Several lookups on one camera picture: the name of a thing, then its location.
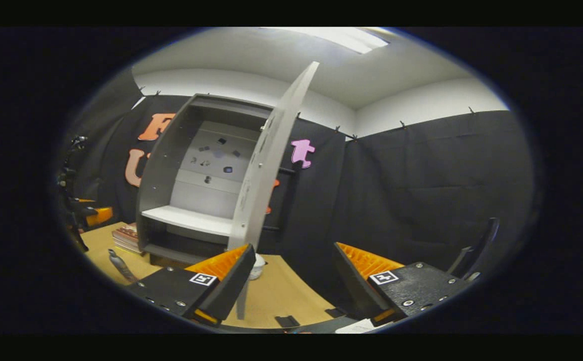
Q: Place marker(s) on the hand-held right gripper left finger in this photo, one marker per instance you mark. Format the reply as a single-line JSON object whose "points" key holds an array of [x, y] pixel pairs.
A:
{"points": [[231, 291]]}

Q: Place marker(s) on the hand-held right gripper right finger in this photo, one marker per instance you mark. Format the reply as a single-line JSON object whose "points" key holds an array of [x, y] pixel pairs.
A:
{"points": [[354, 286]]}

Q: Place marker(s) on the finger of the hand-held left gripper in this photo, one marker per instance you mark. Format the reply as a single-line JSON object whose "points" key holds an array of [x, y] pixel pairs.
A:
{"points": [[98, 216]]}

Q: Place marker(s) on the pink label metal bottle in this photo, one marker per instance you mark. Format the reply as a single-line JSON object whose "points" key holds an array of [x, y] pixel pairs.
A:
{"points": [[121, 265]]}

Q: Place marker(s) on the grey cabinet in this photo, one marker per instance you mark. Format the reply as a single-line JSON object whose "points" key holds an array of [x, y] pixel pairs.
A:
{"points": [[163, 165]]}

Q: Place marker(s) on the white cabinet door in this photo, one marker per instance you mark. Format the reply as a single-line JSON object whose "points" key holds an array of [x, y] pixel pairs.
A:
{"points": [[266, 175]]}

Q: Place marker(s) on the white cabinet shelf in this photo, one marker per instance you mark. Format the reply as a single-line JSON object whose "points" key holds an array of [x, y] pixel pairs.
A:
{"points": [[186, 218]]}

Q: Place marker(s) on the white round container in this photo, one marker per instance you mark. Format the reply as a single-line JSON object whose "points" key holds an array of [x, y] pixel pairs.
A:
{"points": [[258, 268]]}

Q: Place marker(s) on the grey spine book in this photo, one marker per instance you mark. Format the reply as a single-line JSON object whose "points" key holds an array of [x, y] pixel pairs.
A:
{"points": [[128, 243]]}

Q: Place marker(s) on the white paper sheet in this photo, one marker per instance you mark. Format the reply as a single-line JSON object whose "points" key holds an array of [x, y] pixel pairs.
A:
{"points": [[356, 327]]}

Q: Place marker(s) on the small black pad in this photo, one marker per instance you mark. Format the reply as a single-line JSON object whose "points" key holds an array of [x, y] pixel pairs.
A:
{"points": [[286, 321]]}

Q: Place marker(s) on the black backdrop cloth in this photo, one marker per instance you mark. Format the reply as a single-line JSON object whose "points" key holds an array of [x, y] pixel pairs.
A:
{"points": [[422, 175]]}

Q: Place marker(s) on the ceiling light panel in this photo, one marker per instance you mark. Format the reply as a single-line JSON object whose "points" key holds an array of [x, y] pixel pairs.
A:
{"points": [[341, 39]]}

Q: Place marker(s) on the black curved frame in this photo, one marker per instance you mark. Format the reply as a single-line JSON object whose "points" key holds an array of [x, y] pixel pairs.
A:
{"points": [[487, 240]]}

